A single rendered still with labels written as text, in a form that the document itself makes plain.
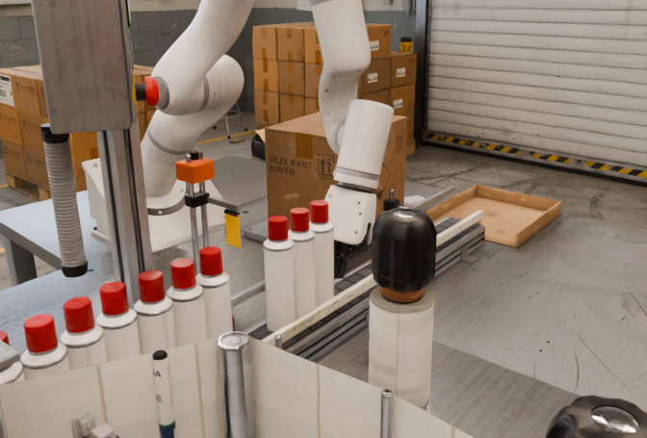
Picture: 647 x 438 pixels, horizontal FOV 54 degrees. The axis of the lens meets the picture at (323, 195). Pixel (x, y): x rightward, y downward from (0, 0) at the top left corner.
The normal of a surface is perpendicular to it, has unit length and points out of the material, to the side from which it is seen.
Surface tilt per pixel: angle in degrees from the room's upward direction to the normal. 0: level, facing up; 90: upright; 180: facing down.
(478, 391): 0
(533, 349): 0
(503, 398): 0
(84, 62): 90
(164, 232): 40
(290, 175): 90
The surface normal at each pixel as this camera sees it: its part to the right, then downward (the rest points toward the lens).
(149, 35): 0.73, 0.21
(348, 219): -0.59, -0.09
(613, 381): -0.01, -0.95
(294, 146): -0.55, 0.27
